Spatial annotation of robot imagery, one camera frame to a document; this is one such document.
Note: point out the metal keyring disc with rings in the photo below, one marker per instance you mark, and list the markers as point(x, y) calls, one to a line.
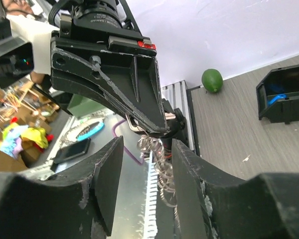
point(165, 179)

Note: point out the black storage bin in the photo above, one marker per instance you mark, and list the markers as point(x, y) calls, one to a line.
point(283, 110)

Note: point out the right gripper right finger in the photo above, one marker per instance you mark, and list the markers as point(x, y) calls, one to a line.
point(213, 204)

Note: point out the green lime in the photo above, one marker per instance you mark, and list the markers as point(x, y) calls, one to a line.
point(212, 80)

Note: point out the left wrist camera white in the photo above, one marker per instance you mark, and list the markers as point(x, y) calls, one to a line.
point(24, 48)

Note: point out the white cable duct strip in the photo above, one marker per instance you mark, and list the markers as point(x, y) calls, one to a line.
point(150, 226)

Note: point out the blue tagged key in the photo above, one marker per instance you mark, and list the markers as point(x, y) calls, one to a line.
point(279, 91)

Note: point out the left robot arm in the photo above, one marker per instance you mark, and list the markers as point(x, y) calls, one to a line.
point(78, 8)

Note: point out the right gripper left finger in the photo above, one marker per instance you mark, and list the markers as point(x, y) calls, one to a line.
point(77, 203)

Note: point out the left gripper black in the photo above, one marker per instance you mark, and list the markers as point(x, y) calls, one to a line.
point(98, 58)

